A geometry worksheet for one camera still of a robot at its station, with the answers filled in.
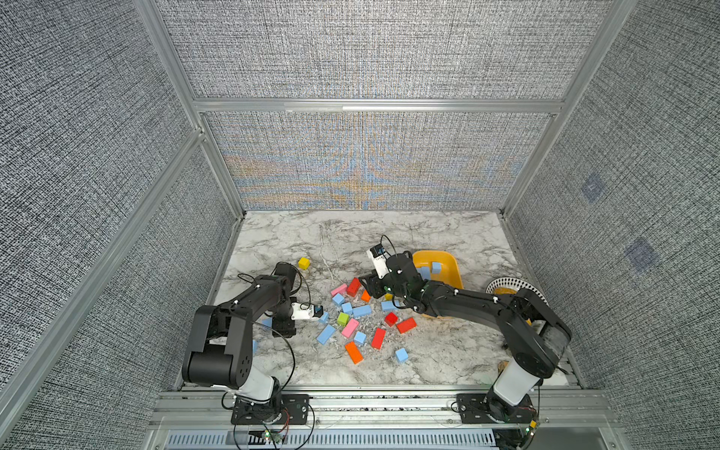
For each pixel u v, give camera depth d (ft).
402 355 2.67
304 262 3.37
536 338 1.51
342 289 3.11
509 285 3.12
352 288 3.11
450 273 3.27
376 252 2.51
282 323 2.59
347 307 2.96
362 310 3.01
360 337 2.79
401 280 2.22
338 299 3.02
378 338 2.83
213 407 2.45
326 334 2.81
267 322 2.61
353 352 2.75
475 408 2.40
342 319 2.89
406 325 2.93
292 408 2.41
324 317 2.87
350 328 2.88
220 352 1.46
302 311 2.64
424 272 3.29
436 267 3.30
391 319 2.88
